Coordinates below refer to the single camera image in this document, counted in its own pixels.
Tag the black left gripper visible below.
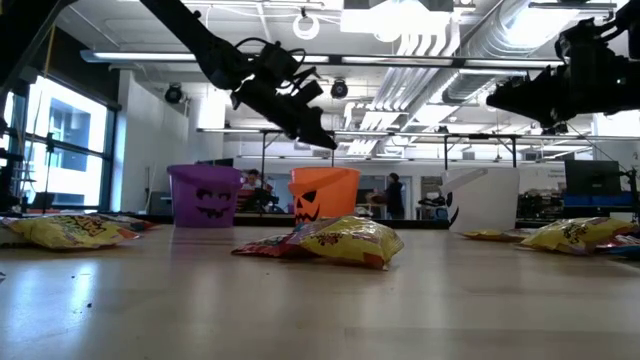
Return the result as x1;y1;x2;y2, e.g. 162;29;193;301
230;78;339;152

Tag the black tripod stand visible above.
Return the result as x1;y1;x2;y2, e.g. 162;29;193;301
42;132;57;211
619;167;640;226

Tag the yellow Sour Patch candy bag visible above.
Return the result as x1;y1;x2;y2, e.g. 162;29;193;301
4;213;140;250
294;215;405;271
519;216;636;256
459;228;526;242

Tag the purple Halloween face bucket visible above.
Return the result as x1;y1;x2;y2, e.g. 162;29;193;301
167;163;245;229

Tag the blue storage bin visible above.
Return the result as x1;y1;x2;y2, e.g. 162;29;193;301
563;194;635;208

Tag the black aluminium table frame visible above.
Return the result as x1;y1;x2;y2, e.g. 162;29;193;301
107;212;640;232

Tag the person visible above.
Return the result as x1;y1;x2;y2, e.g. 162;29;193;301
384;172;407;220
241;168;274;211

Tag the black ceiling dome camera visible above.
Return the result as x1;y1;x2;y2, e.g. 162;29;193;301
329;78;350;100
163;83;184;105

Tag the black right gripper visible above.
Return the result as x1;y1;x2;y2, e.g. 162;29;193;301
487;62;621;127

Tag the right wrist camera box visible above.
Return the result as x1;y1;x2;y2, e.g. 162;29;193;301
554;18;614;69

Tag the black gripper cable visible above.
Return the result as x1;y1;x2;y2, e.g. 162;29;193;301
233;36;307;69

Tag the long ceiling light rail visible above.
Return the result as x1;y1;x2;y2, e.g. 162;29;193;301
79;48;569;70

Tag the orange pumpkin face bucket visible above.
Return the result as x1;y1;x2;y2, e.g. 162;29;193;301
288;166;362;226

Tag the white ceiling pipe bundle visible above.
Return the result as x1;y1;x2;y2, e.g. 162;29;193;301
344;19;464;156

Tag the black metal rack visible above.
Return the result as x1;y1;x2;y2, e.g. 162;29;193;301
0;147;39;214

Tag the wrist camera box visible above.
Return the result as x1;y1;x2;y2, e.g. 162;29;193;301
257;42;307;85
554;18;614;69

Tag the black overhead rig frame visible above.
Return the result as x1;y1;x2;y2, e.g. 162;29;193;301
197;127;337;169
335;132;640;170

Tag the cluttered equipment shelf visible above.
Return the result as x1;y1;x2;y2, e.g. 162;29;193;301
517;188;566;221

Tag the blue white candy bar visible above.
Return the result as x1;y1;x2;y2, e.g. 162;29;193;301
607;244;640;260

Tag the dark framed window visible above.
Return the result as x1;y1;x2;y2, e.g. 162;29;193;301
0;74;119;214

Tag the yellow power cable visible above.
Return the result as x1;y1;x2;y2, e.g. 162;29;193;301
42;22;57;77

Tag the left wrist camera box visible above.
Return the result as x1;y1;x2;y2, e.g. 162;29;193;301
257;42;307;85

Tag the white ghost face bucket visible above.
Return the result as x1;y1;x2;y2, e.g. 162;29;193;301
439;166;521;234

